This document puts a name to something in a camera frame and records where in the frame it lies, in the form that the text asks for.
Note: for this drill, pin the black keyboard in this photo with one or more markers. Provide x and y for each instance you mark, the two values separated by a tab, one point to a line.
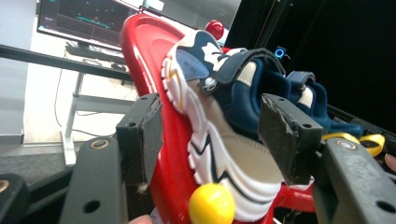
90	53

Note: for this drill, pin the red and black shoe rack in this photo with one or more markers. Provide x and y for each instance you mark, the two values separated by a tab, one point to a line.
174	174

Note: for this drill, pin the navy and white sneaker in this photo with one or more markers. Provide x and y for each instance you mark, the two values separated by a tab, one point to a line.
243	161
320	109

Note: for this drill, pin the white desk frame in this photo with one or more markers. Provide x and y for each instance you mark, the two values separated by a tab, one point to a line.
71	130

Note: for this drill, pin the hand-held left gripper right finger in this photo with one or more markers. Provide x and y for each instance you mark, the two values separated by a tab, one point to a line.
288	140

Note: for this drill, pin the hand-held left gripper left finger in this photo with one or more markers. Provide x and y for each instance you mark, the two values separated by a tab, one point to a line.
140	140

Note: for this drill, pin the computer monitor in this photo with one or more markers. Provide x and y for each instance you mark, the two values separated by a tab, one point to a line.
87	18

